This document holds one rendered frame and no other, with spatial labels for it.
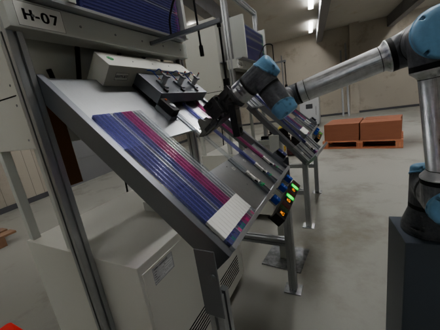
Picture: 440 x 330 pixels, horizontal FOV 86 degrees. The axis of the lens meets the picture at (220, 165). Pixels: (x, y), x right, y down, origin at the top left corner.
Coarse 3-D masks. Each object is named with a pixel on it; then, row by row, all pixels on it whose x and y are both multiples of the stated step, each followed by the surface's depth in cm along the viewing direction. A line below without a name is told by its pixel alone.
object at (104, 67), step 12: (96, 60) 79; (108, 60) 79; (120, 60) 85; (132, 60) 90; (144, 60) 97; (96, 72) 81; (108, 72) 79; (120, 72) 83; (132, 72) 88; (144, 72) 92; (156, 72) 98; (180, 72) 111; (108, 84) 83; (120, 84) 87; (132, 84) 92
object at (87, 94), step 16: (64, 80) 72; (80, 80) 77; (96, 80) 82; (80, 96) 70; (96, 96) 74; (112, 96) 79; (128, 96) 85; (96, 112) 68; (112, 112) 73; (144, 112) 83; (176, 128) 86
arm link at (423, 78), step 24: (432, 24) 51; (408, 48) 57; (432, 48) 51; (432, 72) 54; (432, 96) 56; (432, 120) 58; (432, 144) 59; (432, 168) 61; (432, 192) 61; (432, 216) 61
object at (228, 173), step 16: (240, 160) 93; (256, 160) 101; (272, 160) 110; (224, 176) 78; (240, 176) 84; (256, 176) 90; (272, 176) 96; (240, 192) 76; (256, 192) 81; (256, 208) 74
